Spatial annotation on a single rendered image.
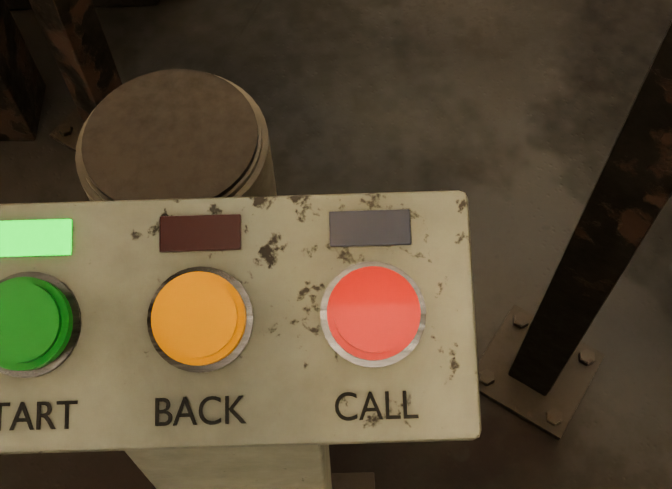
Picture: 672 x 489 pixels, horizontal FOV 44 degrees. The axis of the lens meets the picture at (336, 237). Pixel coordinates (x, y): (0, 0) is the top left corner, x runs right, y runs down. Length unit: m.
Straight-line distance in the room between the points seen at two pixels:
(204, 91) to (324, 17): 0.78
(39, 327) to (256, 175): 0.19
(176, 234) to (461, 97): 0.88
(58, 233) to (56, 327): 0.04
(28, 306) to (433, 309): 0.17
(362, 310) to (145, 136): 0.22
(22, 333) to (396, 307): 0.16
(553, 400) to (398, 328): 0.66
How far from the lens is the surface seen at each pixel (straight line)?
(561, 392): 1.01
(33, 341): 0.38
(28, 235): 0.39
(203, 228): 0.37
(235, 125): 0.52
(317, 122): 1.18
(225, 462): 0.46
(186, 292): 0.36
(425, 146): 1.16
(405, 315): 0.36
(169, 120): 0.53
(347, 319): 0.35
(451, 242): 0.37
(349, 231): 0.37
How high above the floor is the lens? 0.93
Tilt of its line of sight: 60 degrees down
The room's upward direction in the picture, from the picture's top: 2 degrees counter-clockwise
